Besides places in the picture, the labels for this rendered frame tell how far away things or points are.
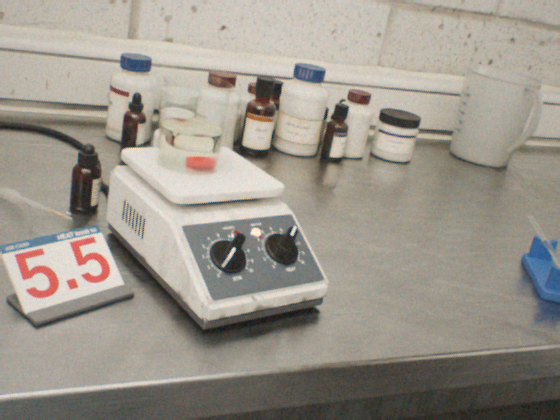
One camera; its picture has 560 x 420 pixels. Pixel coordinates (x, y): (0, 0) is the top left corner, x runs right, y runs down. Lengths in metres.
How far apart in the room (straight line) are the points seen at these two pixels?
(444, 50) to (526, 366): 0.78
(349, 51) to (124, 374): 0.85
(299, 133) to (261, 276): 0.48
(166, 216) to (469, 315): 0.30
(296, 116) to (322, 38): 0.22
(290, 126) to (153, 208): 0.46
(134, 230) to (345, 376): 0.23
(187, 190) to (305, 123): 0.46
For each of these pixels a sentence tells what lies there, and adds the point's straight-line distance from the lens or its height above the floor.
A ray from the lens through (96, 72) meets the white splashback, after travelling 1.07.
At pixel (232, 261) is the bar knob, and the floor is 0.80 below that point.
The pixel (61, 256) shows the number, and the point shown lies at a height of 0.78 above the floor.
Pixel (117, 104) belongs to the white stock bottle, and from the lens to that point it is 0.97.
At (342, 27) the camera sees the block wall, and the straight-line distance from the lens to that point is 1.23.
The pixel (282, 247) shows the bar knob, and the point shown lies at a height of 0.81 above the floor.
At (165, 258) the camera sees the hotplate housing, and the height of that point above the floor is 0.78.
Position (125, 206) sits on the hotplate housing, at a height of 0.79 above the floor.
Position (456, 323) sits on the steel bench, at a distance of 0.68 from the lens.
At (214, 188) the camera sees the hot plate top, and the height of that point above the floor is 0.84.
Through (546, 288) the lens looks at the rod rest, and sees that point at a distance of 0.79.
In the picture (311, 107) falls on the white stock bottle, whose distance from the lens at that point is 1.03.
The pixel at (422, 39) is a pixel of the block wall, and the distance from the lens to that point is 1.32.
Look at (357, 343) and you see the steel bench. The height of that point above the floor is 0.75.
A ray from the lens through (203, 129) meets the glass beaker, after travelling 0.62.
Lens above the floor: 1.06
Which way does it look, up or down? 21 degrees down
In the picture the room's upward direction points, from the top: 11 degrees clockwise
